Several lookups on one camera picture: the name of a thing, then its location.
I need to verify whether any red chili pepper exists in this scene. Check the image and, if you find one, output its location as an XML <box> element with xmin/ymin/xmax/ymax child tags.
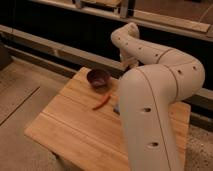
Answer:
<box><xmin>92</xmin><ymin>94</ymin><xmax>111</xmax><ymax>110</ymax></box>

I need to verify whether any wooden table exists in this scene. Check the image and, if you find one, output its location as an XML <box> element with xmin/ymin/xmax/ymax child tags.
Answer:
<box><xmin>24</xmin><ymin>66</ymin><xmax>192</xmax><ymax>171</ymax></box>

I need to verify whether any dark purple bowl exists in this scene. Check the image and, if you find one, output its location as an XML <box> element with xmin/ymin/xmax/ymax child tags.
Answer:
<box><xmin>86</xmin><ymin>69</ymin><xmax>110</xmax><ymax>88</ymax></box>

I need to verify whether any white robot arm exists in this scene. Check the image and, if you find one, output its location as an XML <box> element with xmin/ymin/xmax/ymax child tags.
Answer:
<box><xmin>111</xmin><ymin>23</ymin><xmax>205</xmax><ymax>171</ymax></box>

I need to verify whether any blue sponge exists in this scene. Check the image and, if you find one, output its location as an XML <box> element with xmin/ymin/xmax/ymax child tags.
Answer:
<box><xmin>113</xmin><ymin>104</ymin><xmax>120</xmax><ymax>115</ymax></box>

